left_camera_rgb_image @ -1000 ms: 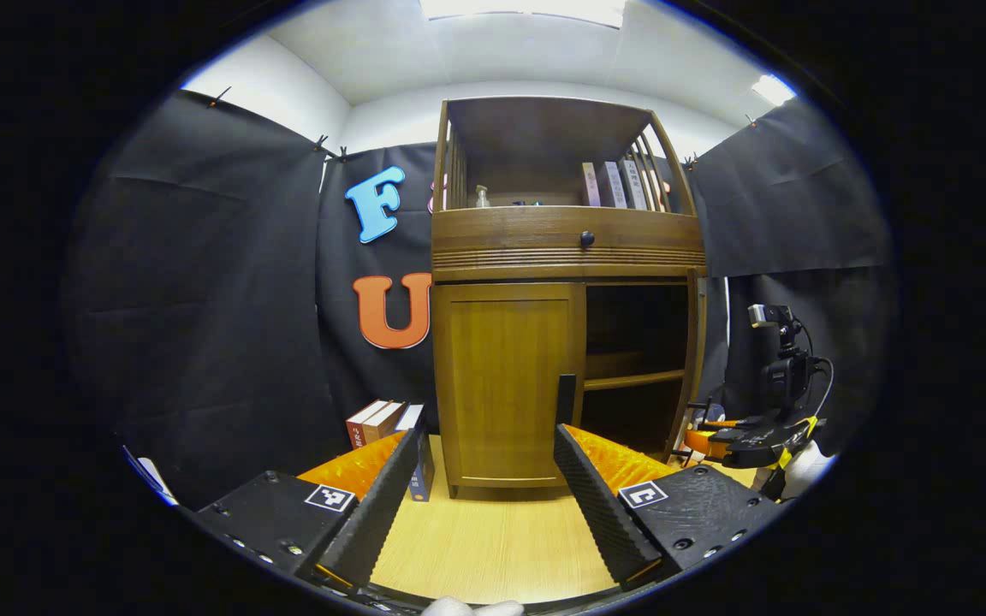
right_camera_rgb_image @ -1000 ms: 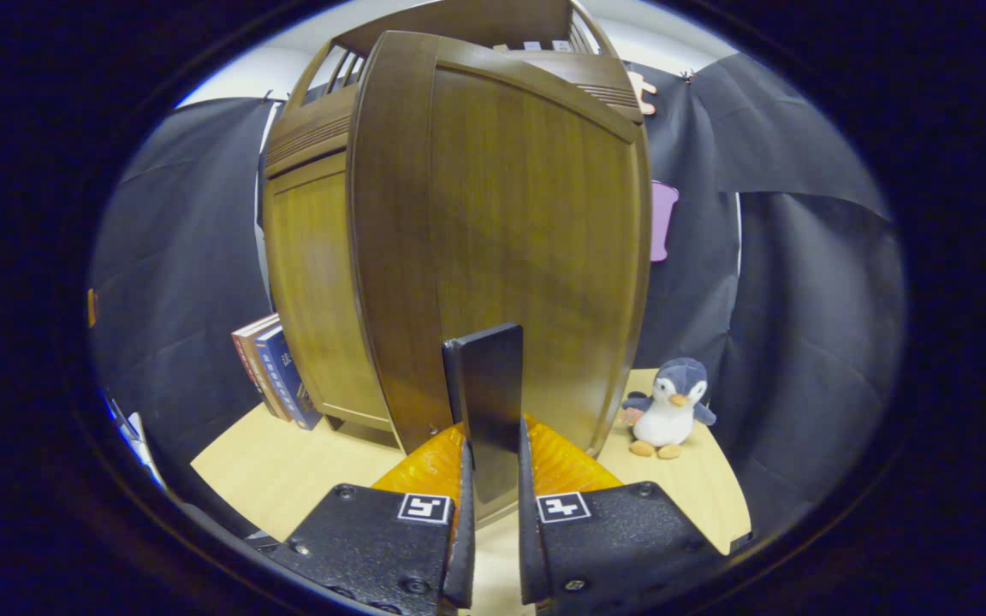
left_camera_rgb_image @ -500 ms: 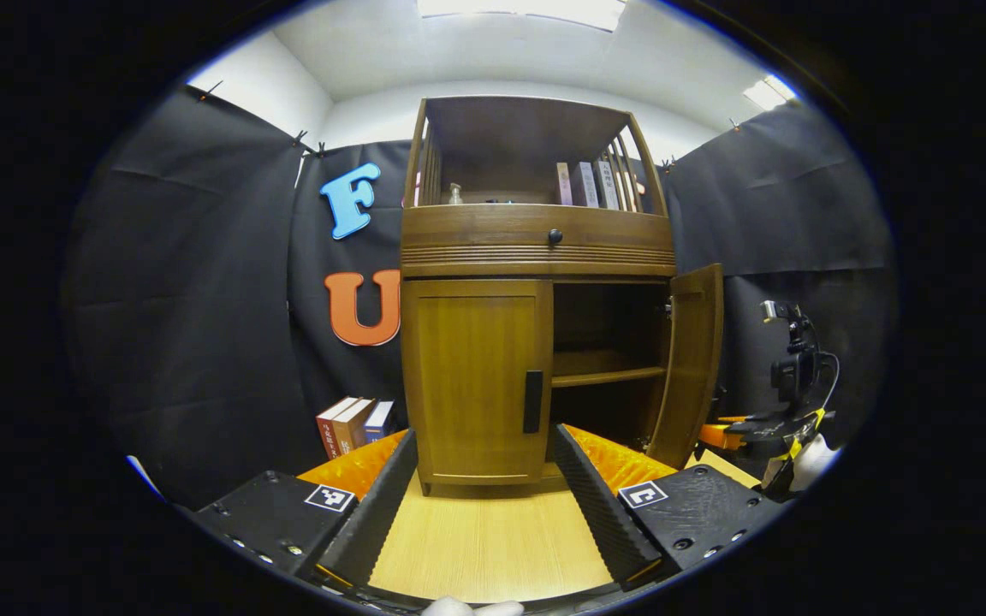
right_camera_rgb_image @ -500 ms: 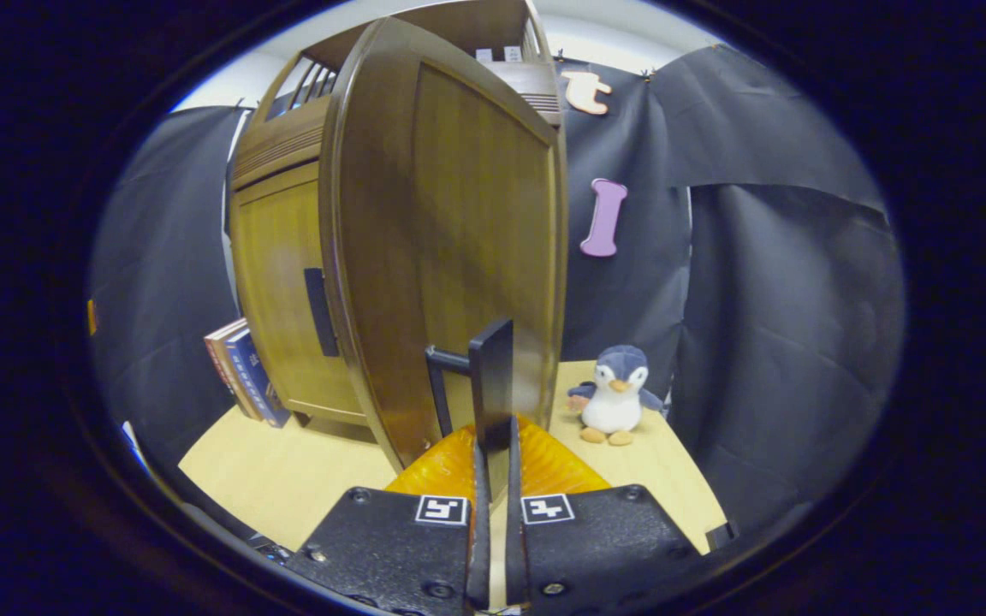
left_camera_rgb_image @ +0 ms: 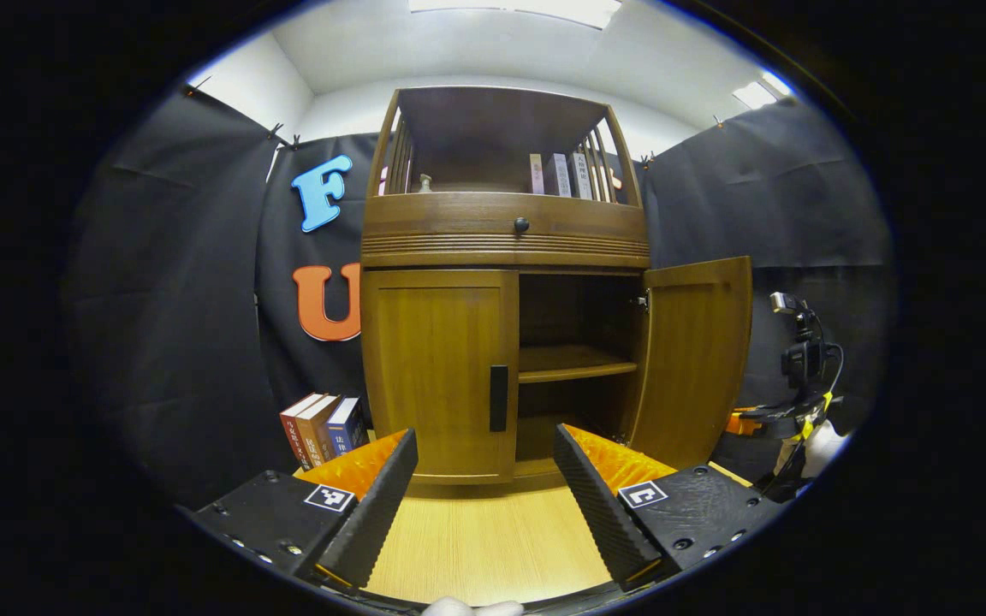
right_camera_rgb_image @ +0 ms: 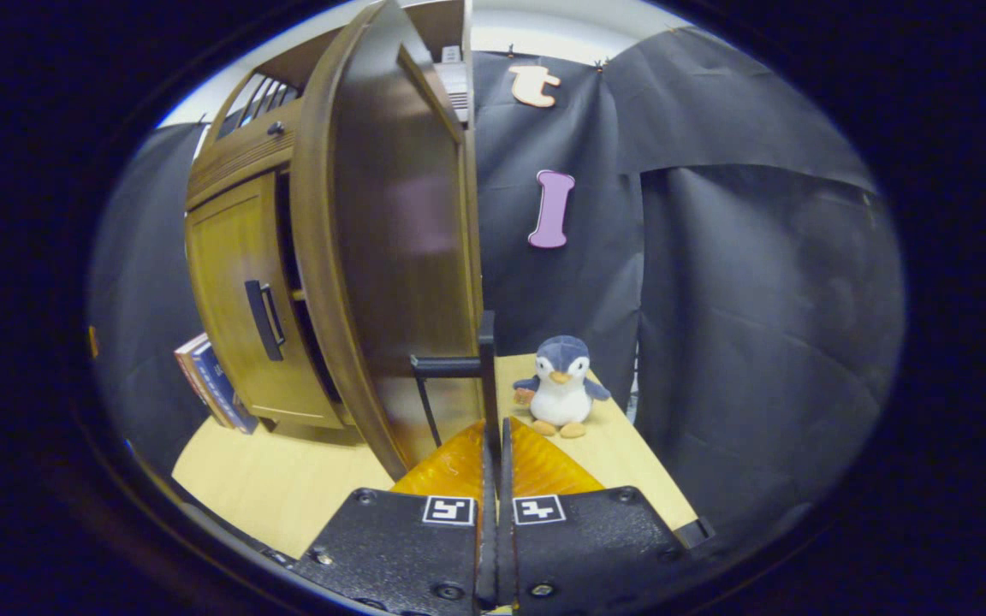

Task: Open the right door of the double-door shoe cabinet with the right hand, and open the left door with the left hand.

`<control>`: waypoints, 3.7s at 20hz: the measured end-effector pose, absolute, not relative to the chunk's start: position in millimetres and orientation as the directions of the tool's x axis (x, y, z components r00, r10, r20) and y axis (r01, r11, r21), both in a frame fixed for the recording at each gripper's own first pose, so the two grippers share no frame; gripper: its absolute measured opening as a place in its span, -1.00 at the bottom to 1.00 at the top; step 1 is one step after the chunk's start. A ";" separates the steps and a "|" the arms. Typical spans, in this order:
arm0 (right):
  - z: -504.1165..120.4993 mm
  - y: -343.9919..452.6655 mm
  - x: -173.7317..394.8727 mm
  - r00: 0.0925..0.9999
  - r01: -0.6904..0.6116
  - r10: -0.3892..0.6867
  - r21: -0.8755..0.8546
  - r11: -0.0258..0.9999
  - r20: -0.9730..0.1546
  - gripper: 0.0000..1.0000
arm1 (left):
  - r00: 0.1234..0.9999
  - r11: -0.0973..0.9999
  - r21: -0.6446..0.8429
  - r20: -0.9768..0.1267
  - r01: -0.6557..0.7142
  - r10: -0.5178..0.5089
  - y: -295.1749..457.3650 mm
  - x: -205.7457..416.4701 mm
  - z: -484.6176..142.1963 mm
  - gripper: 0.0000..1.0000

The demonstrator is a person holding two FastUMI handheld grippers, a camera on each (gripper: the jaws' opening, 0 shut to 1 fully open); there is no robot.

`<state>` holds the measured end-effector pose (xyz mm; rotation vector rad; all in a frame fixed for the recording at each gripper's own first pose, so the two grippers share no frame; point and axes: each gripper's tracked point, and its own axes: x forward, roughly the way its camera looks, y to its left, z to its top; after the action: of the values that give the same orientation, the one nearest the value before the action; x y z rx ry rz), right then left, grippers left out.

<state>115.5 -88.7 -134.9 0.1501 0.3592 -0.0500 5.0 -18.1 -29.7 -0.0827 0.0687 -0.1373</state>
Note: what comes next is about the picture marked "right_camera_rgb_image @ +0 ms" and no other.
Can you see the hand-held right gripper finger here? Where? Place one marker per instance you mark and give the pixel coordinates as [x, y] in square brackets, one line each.
[507, 547]
[486, 547]

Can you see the wooden shoe cabinet door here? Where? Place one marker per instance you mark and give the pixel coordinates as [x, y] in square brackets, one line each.
[228, 257]
[390, 257]

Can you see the wooden double-door shoe cabinet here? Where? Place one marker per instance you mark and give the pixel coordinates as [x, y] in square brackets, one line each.
[305, 60]

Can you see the penguin plush toy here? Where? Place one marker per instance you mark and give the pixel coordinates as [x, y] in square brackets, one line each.
[561, 393]

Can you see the blue book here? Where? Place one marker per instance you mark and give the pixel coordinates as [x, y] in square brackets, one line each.
[223, 389]

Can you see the red and white book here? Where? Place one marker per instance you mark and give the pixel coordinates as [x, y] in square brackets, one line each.
[185, 364]

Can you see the wooden drawer with black knob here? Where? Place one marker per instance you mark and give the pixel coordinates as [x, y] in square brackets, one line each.
[236, 158]

